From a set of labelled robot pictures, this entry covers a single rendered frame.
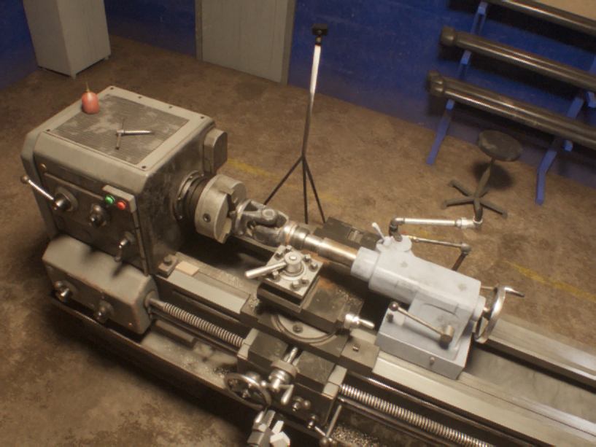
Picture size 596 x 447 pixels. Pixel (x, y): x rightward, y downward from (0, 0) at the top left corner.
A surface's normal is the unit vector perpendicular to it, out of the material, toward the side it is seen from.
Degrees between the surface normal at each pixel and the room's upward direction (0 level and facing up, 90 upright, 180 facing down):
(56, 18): 90
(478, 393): 0
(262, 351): 0
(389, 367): 36
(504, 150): 0
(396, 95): 90
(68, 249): 32
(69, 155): 45
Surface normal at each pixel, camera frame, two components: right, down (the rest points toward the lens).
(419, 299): -0.39, 0.52
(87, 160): -0.22, -0.05
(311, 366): 0.10, -0.70
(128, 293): -0.13, -0.26
